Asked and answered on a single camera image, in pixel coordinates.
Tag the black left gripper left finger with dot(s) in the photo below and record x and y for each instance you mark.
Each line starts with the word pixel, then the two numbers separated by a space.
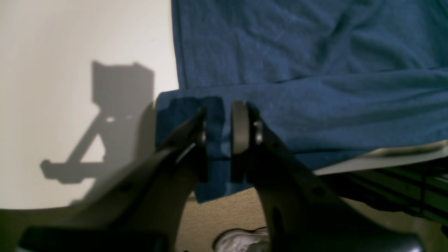
pixel 142 213

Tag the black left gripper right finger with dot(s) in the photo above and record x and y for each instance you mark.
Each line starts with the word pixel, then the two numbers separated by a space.
pixel 302 213

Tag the dark blue T-shirt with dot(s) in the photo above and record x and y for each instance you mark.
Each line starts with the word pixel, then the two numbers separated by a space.
pixel 334 79

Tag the grey sneaker on floor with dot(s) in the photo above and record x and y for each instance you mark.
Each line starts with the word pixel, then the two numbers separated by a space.
pixel 241 240

